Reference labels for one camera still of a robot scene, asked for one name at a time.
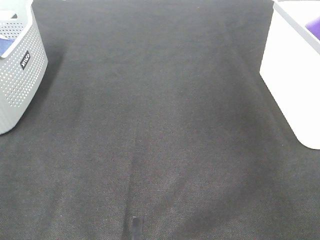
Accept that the purple towel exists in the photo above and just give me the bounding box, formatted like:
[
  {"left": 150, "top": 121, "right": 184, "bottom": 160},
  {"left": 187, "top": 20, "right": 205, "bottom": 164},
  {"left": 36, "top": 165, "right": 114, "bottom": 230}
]
[{"left": 305, "top": 17, "right": 320, "bottom": 40}]

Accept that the black fabric table cloth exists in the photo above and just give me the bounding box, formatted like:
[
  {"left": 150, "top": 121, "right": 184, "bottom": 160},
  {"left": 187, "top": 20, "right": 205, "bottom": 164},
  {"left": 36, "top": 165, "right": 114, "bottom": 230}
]
[{"left": 0, "top": 0, "right": 320, "bottom": 240}]

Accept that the white plastic storage basket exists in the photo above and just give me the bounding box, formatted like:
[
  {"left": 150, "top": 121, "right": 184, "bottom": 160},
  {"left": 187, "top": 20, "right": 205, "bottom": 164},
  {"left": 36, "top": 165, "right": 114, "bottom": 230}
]
[{"left": 259, "top": 0, "right": 320, "bottom": 150}]

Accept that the grey perforated plastic basket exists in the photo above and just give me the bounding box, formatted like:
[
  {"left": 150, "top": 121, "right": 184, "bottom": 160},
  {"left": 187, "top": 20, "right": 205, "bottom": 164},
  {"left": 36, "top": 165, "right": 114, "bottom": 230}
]
[{"left": 0, "top": 0, "right": 48, "bottom": 134}]

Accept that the blue towel in grey basket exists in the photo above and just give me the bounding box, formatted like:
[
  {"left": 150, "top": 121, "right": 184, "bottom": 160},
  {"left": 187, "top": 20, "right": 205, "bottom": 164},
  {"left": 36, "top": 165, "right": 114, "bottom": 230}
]
[{"left": 0, "top": 38, "right": 14, "bottom": 56}]

